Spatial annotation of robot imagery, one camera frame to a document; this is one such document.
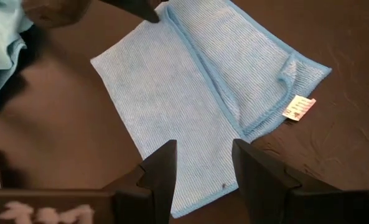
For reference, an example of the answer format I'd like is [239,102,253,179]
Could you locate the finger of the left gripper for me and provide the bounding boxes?
[21,0,92,29]
[99,0,170,24]

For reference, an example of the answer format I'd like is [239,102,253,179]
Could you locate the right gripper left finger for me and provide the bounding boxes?
[101,139,178,224]

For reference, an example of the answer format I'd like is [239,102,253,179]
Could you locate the blue microfiber towel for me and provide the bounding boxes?
[0,0,35,113]
[90,0,333,218]

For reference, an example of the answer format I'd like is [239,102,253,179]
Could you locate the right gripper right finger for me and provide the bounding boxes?
[232,138,338,224]

